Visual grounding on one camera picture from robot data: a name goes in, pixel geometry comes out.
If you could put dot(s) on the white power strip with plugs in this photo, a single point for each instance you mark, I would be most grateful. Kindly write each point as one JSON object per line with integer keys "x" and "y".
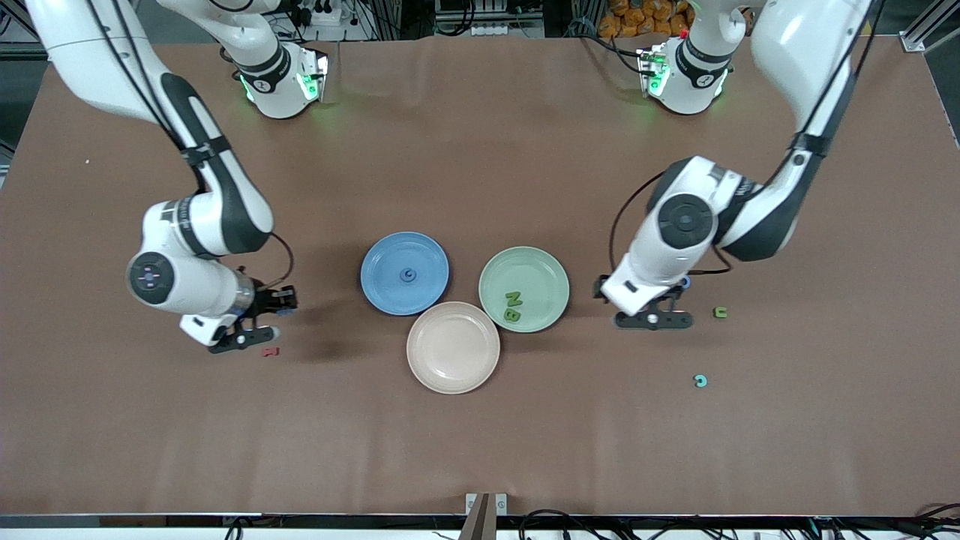
{"x": 322, "y": 15}

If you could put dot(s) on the long white power strip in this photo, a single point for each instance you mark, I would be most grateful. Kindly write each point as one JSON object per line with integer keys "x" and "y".
{"x": 502, "y": 30}

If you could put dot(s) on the brown table cover sheet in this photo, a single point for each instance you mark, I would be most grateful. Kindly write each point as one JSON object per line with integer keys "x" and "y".
{"x": 480, "y": 150}

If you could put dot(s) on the bag of oranges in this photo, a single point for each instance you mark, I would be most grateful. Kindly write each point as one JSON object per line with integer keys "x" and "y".
{"x": 637, "y": 15}

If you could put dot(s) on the blue letter G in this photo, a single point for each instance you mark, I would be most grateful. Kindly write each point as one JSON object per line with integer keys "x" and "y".
{"x": 409, "y": 280}

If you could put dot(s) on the green letter B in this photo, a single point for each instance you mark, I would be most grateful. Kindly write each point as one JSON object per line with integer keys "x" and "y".
{"x": 505, "y": 316}

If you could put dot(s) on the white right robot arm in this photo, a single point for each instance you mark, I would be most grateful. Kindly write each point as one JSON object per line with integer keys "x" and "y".
{"x": 195, "y": 289}

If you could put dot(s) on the teal letter C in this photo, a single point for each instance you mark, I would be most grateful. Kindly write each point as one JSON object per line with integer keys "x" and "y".
{"x": 700, "y": 385}

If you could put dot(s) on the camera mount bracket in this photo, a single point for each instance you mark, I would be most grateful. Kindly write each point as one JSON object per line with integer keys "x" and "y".
{"x": 480, "y": 517}

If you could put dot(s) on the aluminium frame post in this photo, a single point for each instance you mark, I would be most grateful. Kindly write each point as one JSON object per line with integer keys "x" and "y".
{"x": 930, "y": 26}

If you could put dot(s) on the green letter N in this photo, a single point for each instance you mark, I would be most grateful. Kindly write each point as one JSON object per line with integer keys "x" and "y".
{"x": 514, "y": 298}

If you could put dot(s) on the black table edge rail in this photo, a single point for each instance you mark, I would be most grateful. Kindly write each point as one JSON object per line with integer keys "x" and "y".
{"x": 150, "y": 520}

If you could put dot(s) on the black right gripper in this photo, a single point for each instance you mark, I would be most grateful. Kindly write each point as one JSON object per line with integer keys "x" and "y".
{"x": 267, "y": 300}

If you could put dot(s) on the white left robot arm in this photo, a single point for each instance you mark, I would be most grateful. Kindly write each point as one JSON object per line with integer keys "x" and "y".
{"x": 652, "y": 262}

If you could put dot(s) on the blue plate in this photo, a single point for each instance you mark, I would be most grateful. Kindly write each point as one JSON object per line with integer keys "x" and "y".
{"x": 390, "y": 292}

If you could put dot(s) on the beige plate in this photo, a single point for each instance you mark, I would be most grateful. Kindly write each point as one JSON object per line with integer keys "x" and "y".
{"x": 453, "y": 347}

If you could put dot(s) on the light green plate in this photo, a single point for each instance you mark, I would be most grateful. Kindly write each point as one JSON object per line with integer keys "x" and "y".
{"x": 540, "y": 277}

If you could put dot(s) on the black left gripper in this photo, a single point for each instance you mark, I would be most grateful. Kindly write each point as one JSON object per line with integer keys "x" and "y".
{"x": 599, "y": 285}

